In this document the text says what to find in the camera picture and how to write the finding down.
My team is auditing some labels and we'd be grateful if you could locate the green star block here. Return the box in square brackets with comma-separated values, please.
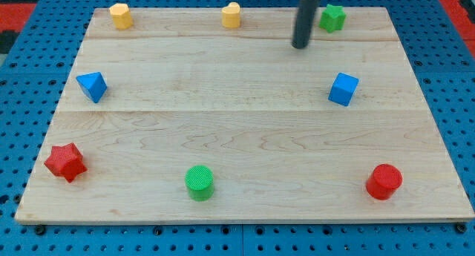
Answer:
[319, 4, 347, 33]

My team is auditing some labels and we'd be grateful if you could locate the blue triangle block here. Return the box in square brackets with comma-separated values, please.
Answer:
[76, 72, 108, 103]

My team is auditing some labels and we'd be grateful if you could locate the blue cube block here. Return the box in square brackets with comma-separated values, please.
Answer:
[328, 73, 359, 106]

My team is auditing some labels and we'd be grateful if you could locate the yellow pentagon block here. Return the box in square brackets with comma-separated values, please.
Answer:
[108, 3, 134, 30]

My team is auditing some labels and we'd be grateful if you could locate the red star block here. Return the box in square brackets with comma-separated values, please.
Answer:
[44, 142, 88, 183]

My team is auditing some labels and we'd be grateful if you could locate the red cylinder block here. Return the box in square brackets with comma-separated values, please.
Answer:
[365, 163, 403, 200]

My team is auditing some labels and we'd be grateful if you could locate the yellow heart block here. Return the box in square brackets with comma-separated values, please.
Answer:
[221, 2, 240, 28]

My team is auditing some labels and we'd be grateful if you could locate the green cylinder block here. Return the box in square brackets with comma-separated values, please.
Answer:
[185, 165, 214, 202]

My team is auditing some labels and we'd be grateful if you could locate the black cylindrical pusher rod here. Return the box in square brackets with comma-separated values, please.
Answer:
[291, 0, 320, 49]

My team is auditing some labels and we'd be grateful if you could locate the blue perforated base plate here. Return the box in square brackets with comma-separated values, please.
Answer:
[1, 0, 474, 255]

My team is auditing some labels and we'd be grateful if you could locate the wooden board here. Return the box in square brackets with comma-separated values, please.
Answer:
[15, 7, 474, 225]

